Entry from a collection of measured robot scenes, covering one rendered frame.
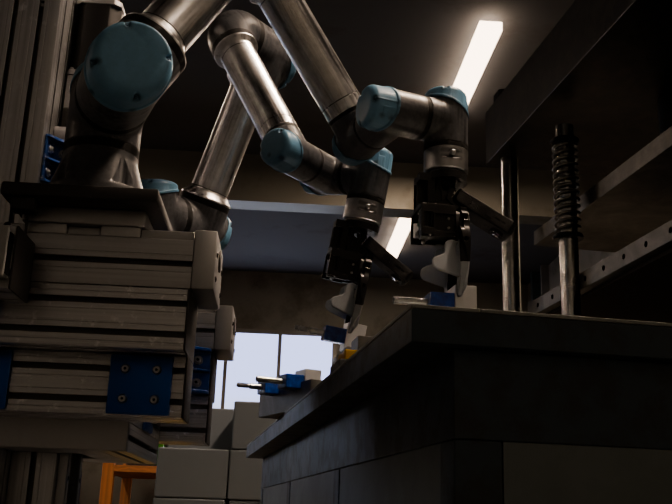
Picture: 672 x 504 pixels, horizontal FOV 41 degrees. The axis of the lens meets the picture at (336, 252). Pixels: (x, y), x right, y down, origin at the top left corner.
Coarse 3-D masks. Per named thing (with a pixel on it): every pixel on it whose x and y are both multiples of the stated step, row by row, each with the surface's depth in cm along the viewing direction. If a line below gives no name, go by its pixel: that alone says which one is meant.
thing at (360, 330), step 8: (296, 328) 170; (304, 328) 171; (312, 328) 171; (328, 328) 170; (336, 328) 170; (344, 328) 173; (360, 328) 170; (328, 336) 170; (336, 336) 170; (344, 336) 170; (352, 336) 170; (344, 344) 170
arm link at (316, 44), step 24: (264, 0) 161; (288, 0) 159; (288, 24) 160; (312, 24) 160; (288, 48) 161; (312, 48) 159; (312, 72) 160; (336, 72) 160; (312, 96) 163; (336, 96) 159; (336, 120) 160; (336, 144) 164; (360, 144) 158
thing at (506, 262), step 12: (504, 168) 311; (516, 168) 311; (504, 180) 310; (516, 180) 310; (504, 192) 309; (516, 192) 309; (504, 204) 308; (516, 204) 307; (516, 216) 306; (516, 228) 305; (516, 240) 304; (504, 252) 303; (516, 252) 302; (504, 264) 302; (516, 264) 301; (504, 276) 301; (516, 276) 300; (504, 288) 300; (516, 288) 299; (504, 300) 299; (516, 300) 298
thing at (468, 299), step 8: (456, 288) 145; (472, 288) 146; (432, 296) 144; (440, 296) 145; (448, 296) 145; (456, 296) 145; (464, 296) 145; (472, 296) 145; (408, 304) 145; (424, 304) 146; (432, 304) 144; (440, 304) 144; (448, 304) 145; (456, 304) 144; (464, 304) 145; (472, 304) 145
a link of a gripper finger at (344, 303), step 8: (352, 288) 170; (336, 296) 169; (344, 296) 170; (352, 296) 170; (336, 304) 169; (344, 304) 169; (352, 304) 169; (344, 312) 169; (352, 312) 169; (360, 312) 169; (352, 320) 169; (352, 328) 169
